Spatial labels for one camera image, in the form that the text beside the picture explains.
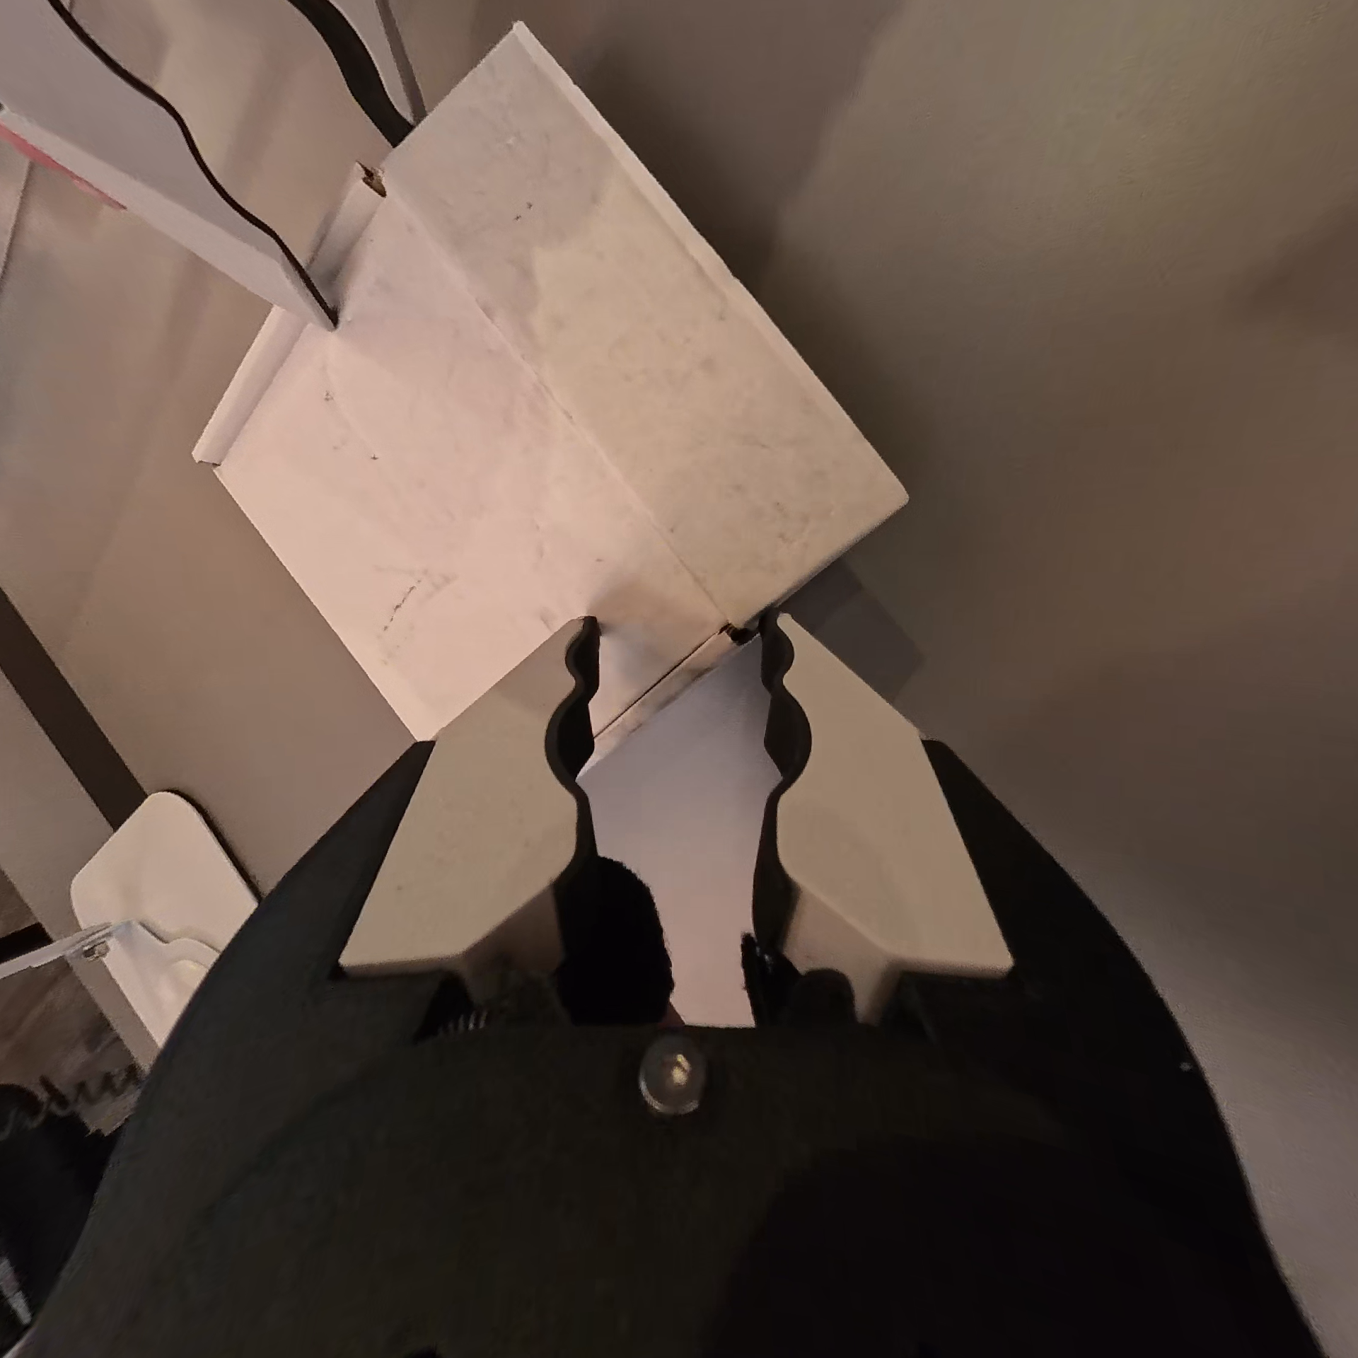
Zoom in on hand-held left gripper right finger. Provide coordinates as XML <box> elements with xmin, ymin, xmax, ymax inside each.
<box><xmin>747</xmin><ymin>609</ymin><xmax>1017</xmax><ymax>1026</ymax></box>

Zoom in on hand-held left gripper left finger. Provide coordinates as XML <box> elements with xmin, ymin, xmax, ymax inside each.
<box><xmin>339</xmin><ymin>615</ymin><xmax>603</xmax><ymax>984</ymax></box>

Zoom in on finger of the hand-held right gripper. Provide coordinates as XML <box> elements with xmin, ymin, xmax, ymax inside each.
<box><xmin>0</xmin><ymin>0</ymin><xmax>343</xmax><ymax>333</ymax></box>
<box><xmin>286</xmin><ymin>0</ymin><xmax>428</xmax><ymax>147</ymax></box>

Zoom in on white cardboard box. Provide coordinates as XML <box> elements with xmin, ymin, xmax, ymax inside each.
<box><xmin>192</xmin><ymin>21</ymin><xmax>910</xmax><ymax>1028</ymax></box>

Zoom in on black office chair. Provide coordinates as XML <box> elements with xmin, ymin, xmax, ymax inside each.
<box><xmin>0</xmin><ymin>1102</ymin><xmax>118</xmax><ymax>1358</ymax></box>

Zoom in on black coiled cable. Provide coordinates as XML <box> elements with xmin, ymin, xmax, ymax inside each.
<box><xmin>0</xmin><ymin>1060</ymin><xmax>144</xmax><ymax>1128</ymax></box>

